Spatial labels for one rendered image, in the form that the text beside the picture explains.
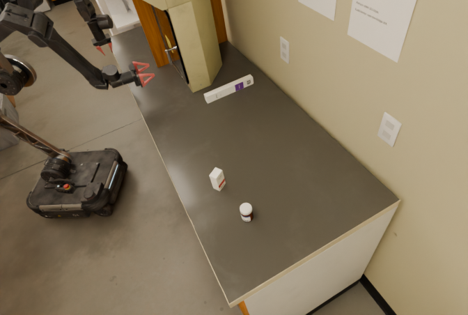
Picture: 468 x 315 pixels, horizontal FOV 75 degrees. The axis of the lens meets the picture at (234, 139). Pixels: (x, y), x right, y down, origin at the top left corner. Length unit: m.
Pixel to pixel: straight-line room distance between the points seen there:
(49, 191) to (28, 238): 0.40
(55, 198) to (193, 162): 1.45
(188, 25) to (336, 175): 0.94
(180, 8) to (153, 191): 1.52
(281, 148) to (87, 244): 1.69
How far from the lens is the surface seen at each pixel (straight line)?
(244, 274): 1.09
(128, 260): 2.33
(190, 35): 1.55
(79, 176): 2.58
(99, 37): 1.92
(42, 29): 1.35
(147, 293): 2.20
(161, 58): 1.98
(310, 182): 1.24
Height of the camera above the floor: 1.97
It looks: 47 degrees down
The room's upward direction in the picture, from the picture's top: 11 degrees counter-clockwise
